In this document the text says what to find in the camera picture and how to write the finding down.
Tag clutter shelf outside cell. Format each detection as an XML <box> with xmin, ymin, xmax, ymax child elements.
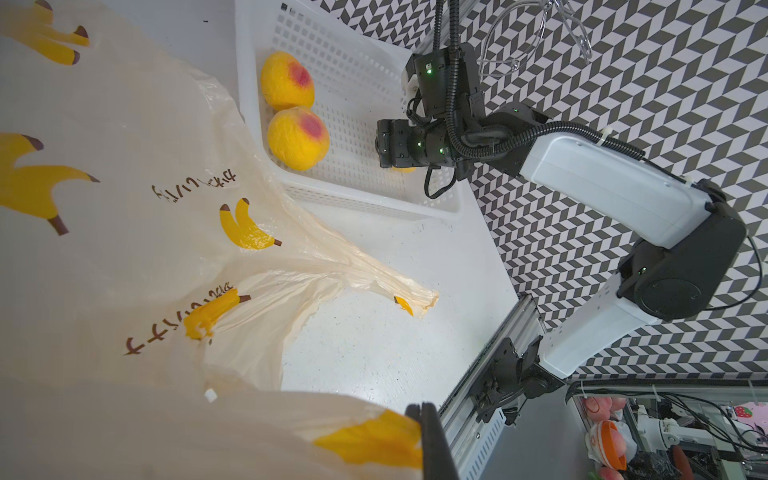
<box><xmin>566</xmin><ymin>380</ymin><xmax>767</xmax><ymax>479</ymax></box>

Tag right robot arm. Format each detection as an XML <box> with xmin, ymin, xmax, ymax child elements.
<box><xmin>375</xmin><ymin>112</ymin><xmax>749</xmax><ymax>422</ymax></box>

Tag white plastic basket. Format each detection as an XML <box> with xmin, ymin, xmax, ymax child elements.
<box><xmin>235</xmin><ymin>1</ymin><xmax>461</xmax><ymax>219</ymax></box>

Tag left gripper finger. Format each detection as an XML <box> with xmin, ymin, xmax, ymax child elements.
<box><xmin>405</xmin><ymin>403</ymin><xmax>459</xmax><ymax>480</ymax></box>

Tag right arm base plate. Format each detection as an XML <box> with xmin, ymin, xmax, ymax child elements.
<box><xmin>469</xmin><ymin>335</ymin><xmax>565</xmax><ymax>426</ymax></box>

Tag aluminium mounting rail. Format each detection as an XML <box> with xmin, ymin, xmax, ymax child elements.
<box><xmin>439</xmin><ymin>294</ymin><xmax>543</xmax><ymax>479</ymax></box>

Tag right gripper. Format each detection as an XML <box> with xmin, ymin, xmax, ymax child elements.
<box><xmin>375</xmin><ymin>119</ymin><xmax>462</xmax><ymax>169</ymax></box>

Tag banana print plastic bag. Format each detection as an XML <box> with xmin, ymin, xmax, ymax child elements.
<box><xmin>1</xmin><ymin>1</ymin><xmax>438</xmax><ymax>479</ymax></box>

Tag metal wire cup rack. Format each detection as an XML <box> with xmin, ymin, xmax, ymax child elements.
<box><xmin>479</xmin><ymin>0</ymin><xmax>594</xmax><ymax>78</ymax></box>

